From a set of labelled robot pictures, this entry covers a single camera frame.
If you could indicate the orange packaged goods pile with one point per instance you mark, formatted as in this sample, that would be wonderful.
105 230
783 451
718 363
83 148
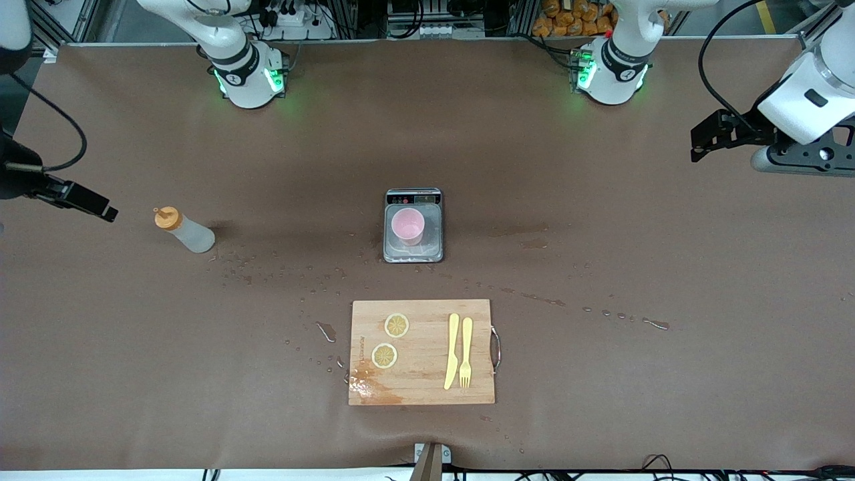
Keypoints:
558 20

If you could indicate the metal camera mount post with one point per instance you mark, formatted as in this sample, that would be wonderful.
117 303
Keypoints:
431 464

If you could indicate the white socket strip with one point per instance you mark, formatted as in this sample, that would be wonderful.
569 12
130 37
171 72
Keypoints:
437 30
294 20

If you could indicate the pink cup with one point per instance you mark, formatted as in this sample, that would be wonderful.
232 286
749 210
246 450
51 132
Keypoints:
407 224

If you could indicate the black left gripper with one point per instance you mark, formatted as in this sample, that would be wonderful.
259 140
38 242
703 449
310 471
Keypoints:
753 131

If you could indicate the aluminium frame profile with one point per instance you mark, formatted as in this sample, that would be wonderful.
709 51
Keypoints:
67 27
808 40

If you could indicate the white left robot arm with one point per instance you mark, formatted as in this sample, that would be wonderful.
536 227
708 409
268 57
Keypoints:
621 73

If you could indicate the yellow plastic fork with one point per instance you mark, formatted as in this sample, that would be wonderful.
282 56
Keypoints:
466 341

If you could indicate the silver kitchen scale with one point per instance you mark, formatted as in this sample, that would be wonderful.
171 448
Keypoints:
414 198

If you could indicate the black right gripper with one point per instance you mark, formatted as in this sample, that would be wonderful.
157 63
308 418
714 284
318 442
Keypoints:
15 175

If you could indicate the translucent sauce bottle orange cap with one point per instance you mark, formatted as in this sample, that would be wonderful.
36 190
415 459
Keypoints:
194 237

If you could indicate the yellow plastic knife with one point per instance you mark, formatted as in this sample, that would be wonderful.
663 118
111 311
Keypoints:
452 347

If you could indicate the lemon slice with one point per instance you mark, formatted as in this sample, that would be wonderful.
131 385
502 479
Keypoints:
384 355
397 325

